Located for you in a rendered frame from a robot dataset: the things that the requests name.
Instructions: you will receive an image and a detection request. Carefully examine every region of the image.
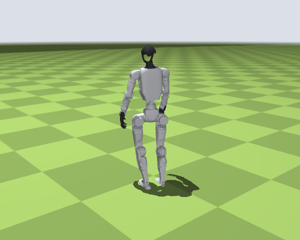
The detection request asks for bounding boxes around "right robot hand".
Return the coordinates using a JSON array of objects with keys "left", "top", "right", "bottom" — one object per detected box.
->
[{"left": 159, "top": 106, "right": 166, "bottom": 114}]

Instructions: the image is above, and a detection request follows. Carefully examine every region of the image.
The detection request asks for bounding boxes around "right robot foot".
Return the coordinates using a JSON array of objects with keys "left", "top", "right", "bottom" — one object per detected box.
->
[{"left": 155, "top": 177, "right": 165, "bottom": 187}]

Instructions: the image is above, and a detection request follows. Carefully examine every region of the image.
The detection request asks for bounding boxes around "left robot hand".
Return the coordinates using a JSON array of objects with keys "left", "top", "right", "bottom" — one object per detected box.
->
[{"left": 119, "top": 112, "right": 127, "bottom": 129}]

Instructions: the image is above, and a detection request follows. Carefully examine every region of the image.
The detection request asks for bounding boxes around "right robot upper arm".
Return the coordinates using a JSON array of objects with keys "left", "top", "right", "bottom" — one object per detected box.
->
[{"left": 161, "top": 67, "right": 170, "bottom": 95}]

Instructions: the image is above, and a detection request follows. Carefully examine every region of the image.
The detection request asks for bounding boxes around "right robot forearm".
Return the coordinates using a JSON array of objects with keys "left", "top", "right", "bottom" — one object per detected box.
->
[{"left": 160, "top": 92, "right": 170, "bottom": 110}]

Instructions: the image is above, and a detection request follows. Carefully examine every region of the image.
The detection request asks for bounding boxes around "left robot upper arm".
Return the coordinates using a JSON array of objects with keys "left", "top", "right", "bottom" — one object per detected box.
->
[{"left": 125, "top": 69, "right": 141, "bottom": 99}]

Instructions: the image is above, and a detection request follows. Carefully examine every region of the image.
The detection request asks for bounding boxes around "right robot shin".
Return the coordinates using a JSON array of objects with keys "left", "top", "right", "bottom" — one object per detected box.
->
[{"left": 157, "top": 147, "right": 167, "bottom": 185}]

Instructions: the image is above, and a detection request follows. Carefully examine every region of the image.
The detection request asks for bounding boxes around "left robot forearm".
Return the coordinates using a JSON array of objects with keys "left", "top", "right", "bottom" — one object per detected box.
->
[{"left": 119, "top": 91, "right": 130, "bottom": 115}]

